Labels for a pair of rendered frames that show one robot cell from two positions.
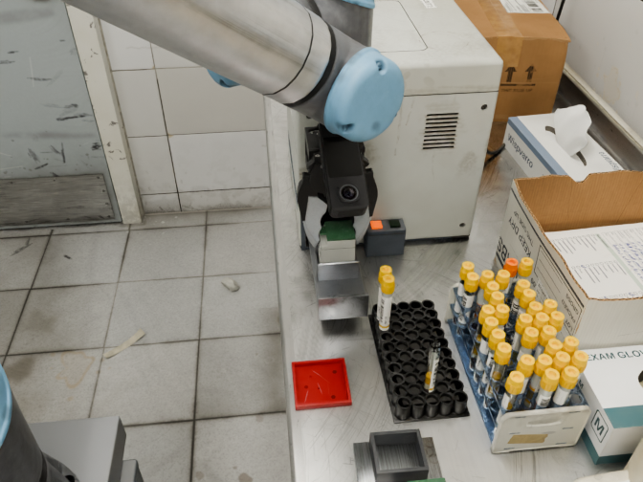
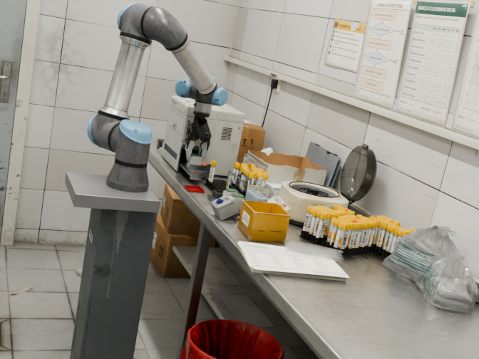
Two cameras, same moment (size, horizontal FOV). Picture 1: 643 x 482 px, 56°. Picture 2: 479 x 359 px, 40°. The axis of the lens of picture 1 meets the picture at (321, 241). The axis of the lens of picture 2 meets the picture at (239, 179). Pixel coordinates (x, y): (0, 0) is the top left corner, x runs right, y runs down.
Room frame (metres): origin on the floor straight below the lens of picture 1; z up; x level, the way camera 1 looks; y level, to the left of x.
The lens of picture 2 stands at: (-2.02, 0.58, 1.55)
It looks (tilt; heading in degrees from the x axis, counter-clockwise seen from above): 13 degrees down; 343
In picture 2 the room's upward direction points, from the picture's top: 11 degrees clockwise
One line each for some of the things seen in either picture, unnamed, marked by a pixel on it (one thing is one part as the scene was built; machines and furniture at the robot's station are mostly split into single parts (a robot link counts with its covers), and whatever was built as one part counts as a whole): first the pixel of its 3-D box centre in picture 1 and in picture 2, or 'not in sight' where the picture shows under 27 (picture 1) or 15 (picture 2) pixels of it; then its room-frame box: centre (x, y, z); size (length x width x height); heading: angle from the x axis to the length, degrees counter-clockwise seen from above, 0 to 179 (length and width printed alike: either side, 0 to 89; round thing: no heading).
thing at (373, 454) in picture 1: (397, 459); (220, 196); (0.36, -0.08, 0.89); 0.09 x 0.05 x 0.04; 95
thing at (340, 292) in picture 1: (334, 253); (192, 167); (0.66, -0.02, 0.92); 0.21 x 0.07 x 0.05; 6
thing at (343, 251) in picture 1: (336, 249); (194, 162); (0.64, -0.02, 0.95); 0.05 x 0.04 x 0.06; 96
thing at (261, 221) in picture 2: not in sight; (263, 221); (-0.02, -0.14, 0.93); 0.13 x 0.13 x 0.10; 3
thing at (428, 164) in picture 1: (377, 120); (202, 136); (0.87, -0.09, 1.03); 0.31 x 0.27 x 0.30; 6
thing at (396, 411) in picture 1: (419, 332); (223, 177); (0.51, -0.12, 0.93); 0.17 x 0.09 x 0.11; 7
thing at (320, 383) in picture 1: (321, 383); (194, 189); (0.47, 0.00, 0.88); 0.07 x 0.07 x 0.01; 6
